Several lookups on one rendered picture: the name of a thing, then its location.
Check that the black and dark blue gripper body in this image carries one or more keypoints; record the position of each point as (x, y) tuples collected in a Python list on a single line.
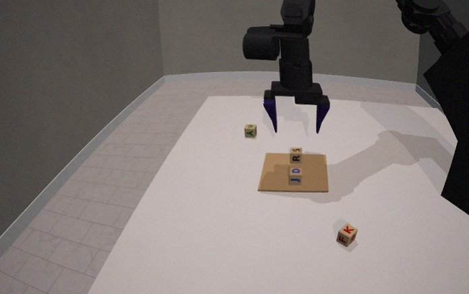
[(296, 82)]

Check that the wooden letter block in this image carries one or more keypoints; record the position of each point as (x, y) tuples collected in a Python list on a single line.
[(346, 235), (295, 176), (250, 131), (295, 155)]

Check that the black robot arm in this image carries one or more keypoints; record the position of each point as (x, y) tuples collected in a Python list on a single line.
[(418, 16)]

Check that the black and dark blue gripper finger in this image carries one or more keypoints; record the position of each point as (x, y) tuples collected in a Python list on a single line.
[(321, 113), (269, 106)]

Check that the tan mat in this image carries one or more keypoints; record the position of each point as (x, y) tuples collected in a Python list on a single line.
[(275, 173)]

